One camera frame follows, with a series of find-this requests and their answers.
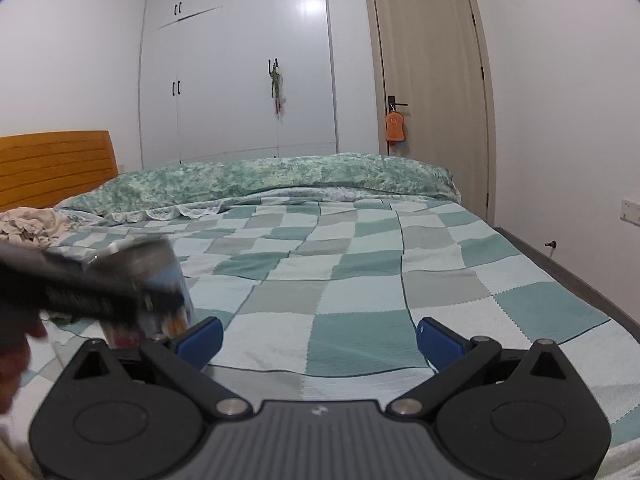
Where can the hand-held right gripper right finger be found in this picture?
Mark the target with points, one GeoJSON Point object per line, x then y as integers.
{"type": "Point", "coordinates": [436, 344]}

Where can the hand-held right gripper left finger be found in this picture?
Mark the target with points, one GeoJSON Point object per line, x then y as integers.
{"type": "Point", "coordinates": [202, 341]}

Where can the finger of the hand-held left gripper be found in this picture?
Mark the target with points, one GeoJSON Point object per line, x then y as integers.
{"type": "Point", "coordinates": [162, 296]}

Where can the blue printed cup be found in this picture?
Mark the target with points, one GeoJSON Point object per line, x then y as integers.
{"type": "Point", "coordinates": [150, 265]}

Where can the person's left hand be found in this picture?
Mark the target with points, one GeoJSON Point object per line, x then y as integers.
{"type": "Point", "coordinates": [14, 375]}

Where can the beige crumpled cloth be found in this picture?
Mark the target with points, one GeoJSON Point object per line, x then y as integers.
{"type": "Point", "coordinates": [27, 225]}

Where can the checkered green blanket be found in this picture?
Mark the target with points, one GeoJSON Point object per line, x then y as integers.
{"type": "Point", "coordinates": [350, 285]}

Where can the wooden headboard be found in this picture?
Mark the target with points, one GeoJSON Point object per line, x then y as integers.
{"type": "Point", "coordinates": [55, 167]}

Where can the white bed sheet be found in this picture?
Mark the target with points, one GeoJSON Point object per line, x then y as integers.
{"type": "Point", "coordinates": [35, 410]}

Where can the black door stopper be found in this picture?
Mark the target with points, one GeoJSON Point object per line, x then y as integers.
{"type": "Point", "coordinates": [551, 244]}

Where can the green floral duvet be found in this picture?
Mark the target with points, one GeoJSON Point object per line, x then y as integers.
{"type": "Point", "coordinates": [280, 177]}

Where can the orange hanging pouch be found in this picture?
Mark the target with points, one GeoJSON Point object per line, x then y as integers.
{"type": "Point", "coordinates": [394, 127]}

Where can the white wardrobe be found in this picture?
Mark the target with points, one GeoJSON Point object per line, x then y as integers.
{"type": "Point", "coordinates": [225, 60]}

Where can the beige door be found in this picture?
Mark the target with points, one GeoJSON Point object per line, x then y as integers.
{"type": "Point", "coordinates": [430, 75]}

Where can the wall socket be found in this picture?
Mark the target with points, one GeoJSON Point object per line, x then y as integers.
{"type": "Point", "coordinates": [631, 210]}

